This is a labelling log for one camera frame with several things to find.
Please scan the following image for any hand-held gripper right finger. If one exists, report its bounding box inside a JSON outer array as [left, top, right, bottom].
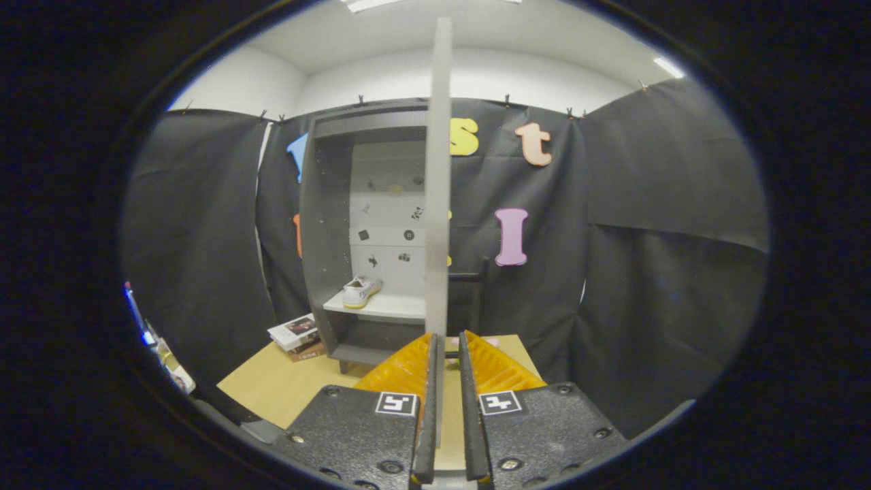
[[458, 330, 628, 487]]

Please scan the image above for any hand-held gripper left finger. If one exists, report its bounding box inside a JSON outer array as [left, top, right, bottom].
[[272, 332, 440, 490]]

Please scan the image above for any white shoe with yellow sole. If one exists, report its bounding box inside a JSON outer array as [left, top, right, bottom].
[[342, 275, 383, 310]]

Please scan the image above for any grey shoe cabinet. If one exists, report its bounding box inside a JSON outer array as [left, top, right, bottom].
[[298, 99, 436, 375]]

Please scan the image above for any white book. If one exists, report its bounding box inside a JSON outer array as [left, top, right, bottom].
[[267, 313, 319, 352]]

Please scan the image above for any black backdrop cloth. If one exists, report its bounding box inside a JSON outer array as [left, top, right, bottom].
[[119, 78, 770, 440]]

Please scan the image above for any colourful printed clutter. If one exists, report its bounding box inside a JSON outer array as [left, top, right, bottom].
[[125, 282, 197, 394]]

